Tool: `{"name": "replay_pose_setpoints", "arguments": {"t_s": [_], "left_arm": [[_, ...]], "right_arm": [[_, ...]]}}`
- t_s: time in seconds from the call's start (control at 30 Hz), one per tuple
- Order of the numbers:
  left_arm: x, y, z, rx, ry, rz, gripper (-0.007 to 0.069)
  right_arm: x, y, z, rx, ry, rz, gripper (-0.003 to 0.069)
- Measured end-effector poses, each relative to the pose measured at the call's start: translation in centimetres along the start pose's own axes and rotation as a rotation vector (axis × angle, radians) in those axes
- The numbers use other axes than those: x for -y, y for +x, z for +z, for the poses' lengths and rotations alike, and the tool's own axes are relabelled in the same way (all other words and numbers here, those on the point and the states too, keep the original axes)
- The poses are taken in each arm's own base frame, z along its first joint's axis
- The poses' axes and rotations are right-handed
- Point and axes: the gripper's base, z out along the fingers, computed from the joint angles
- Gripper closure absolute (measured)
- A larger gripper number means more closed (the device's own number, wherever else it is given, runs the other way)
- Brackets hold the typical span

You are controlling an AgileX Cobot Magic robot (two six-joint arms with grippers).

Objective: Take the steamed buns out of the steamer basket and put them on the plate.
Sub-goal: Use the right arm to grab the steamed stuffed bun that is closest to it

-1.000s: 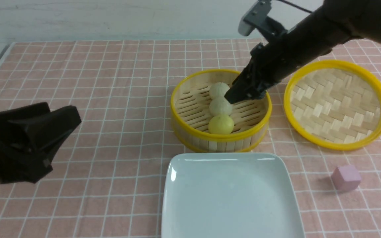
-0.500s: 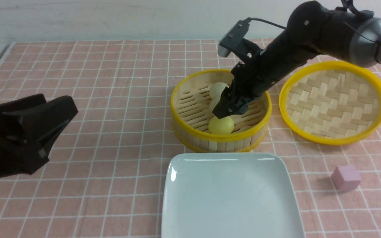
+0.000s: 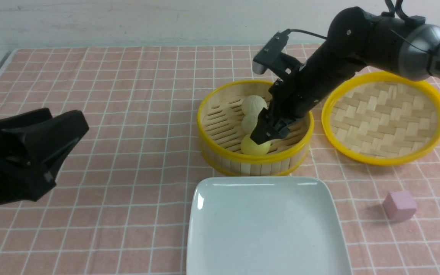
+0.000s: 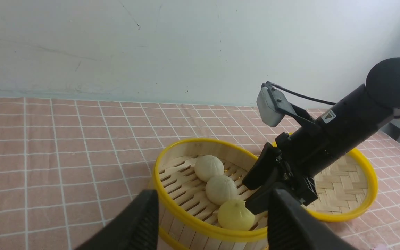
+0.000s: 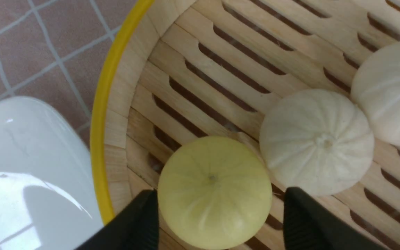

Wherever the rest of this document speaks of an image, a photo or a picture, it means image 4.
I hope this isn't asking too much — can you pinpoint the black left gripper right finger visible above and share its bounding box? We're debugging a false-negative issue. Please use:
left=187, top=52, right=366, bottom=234
left=267, top=189, right=355, bottom=250

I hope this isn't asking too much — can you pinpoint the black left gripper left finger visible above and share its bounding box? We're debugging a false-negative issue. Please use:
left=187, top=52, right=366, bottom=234
left=77, top=189, right=159, bottom=250

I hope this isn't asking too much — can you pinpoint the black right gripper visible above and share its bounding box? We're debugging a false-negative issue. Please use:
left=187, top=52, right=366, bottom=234
left=242, top=122, right=339, bottom=215

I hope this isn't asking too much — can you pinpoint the white steamed bun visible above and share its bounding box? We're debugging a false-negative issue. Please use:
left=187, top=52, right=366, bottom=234
left=205, top=175, right=238, bottom=206
left=194, top=155, right=224, bottom=182

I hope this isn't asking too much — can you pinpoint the yellow steamed bun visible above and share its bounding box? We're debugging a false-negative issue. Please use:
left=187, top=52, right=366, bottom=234
left=217, top=199, right=255, bottom=231

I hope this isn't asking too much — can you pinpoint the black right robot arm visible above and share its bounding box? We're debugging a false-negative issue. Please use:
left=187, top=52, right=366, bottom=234
left=242, top=57, right=400, bottom=215

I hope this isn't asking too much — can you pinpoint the yellow-rimmed bamboo steamer basket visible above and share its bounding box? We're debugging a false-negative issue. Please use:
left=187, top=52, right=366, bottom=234
left=149, top=138, right=268, bottom=250

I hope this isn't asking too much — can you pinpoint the yellow-rimmed woven steamer lid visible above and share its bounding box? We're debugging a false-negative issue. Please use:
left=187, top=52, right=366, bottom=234
left=303, top=148, right=379, bottom=223

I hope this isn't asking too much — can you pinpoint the pink checkered tablecloth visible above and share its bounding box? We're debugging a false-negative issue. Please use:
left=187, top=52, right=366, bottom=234
left=0, top=96, right=400, bottom=250

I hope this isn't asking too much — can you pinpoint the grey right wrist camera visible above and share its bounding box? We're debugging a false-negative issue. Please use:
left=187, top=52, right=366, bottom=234
left=257, top=81, right=294, bottom=127

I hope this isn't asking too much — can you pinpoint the black camera cable right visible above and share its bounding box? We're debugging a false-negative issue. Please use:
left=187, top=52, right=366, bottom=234
left=269, top=82, right=336, bottom=106

